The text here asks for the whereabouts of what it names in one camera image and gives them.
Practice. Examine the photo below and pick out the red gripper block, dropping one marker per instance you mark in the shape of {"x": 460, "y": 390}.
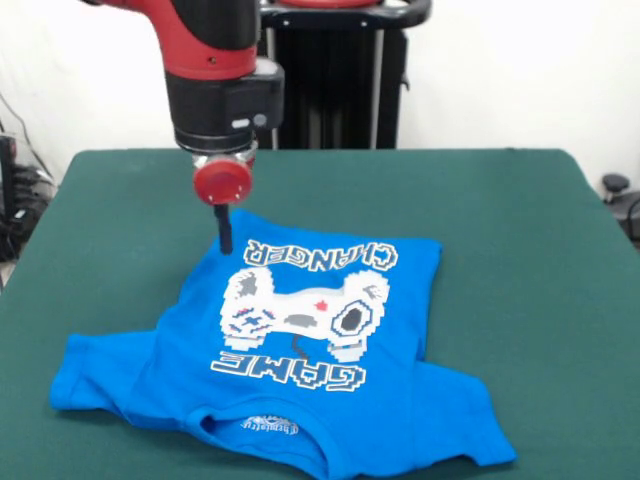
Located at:
{"x": 222, "y": 182}

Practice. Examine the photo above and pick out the blue printed t-shirt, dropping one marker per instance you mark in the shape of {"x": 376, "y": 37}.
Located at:
{"x": 350, "y": 410}

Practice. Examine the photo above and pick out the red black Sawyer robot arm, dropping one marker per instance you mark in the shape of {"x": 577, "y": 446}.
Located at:
{"x": 215, "y": 75}

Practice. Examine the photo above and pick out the black electronics box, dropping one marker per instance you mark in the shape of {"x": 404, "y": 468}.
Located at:
{"x": 6, "y": 175}

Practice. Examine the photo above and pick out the dark green table cloth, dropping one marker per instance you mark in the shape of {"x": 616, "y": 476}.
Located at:
{"x": 500, "y": 225}

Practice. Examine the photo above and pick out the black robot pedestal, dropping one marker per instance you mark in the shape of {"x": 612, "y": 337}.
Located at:
{"x": 340, "y": 90}

